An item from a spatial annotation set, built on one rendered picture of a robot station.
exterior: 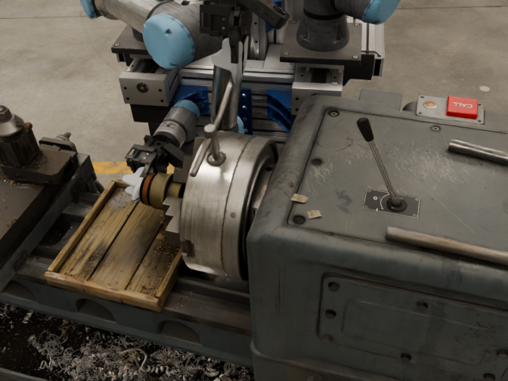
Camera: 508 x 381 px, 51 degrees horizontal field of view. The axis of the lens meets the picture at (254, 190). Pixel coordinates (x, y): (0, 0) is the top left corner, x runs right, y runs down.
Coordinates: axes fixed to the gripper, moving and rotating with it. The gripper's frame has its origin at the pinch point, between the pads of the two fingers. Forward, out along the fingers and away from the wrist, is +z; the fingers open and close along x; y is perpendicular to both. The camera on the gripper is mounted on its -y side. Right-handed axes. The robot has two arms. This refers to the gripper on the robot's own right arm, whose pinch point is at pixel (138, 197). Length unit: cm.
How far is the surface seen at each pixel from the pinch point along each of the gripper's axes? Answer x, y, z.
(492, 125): 18, -71, -22
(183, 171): 5.9, -9.8, -4.9
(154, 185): 3.7, -4.1, -1.2
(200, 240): 4.5, -20.2, 11.8
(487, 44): -108, -104, -303
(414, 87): -108, -59, -234
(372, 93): 18, -47, -28
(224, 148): 15.9, -20.6, -3.4
